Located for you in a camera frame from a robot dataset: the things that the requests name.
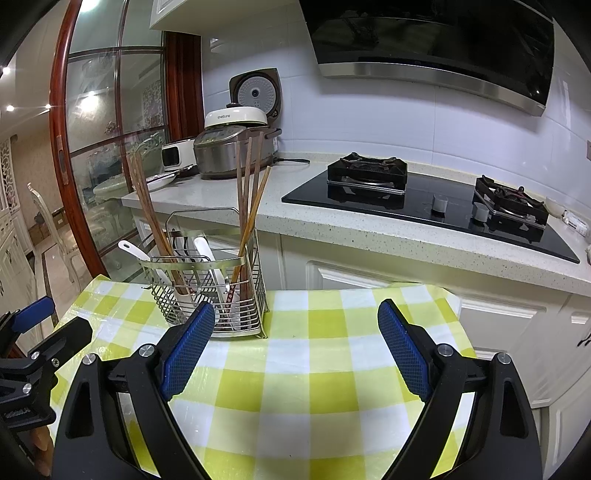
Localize small white appliance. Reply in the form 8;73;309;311
161;138;195;169

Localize black range hood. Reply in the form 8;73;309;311
299;0;556;116

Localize black burner grate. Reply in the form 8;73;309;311
327;152;409;192
473;174;550;227

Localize white appliance lid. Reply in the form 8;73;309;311
204;106;269;130

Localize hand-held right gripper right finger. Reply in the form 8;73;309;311
378;299;543;480

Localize white dining chair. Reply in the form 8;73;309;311
25;182;93;289
134;134;167;181

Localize silver rice cooker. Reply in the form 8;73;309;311
193;68;283;181

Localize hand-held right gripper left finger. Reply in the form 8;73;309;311
52;300;218;480

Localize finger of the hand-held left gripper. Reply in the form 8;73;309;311
27;316;94;371
0;296;56;344

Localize white lower kitchen cabinets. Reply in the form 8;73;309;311
127;203;591;462

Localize white display cabinet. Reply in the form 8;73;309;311
0;134;38;333

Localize white plate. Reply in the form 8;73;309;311
145;171;178;191

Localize white ceramic spoon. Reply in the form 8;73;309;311
193;236;227;296
117;240;174;296

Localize black glass gas cooktop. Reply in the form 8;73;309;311
281;154;581;265

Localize white packet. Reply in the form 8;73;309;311
564;210;588;234

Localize round dining table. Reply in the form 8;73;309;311
92;178;132;204

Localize metal wire utensil holder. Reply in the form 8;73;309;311
139;208;269;340

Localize yellow checkered tablecloth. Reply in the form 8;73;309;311
46;274;476;480

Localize red-framed glass sliding door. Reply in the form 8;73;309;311
48;0;204;282

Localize white upper cabinet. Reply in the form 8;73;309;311
150;0;308;35

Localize person's left hand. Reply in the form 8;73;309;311
28;421;53;476

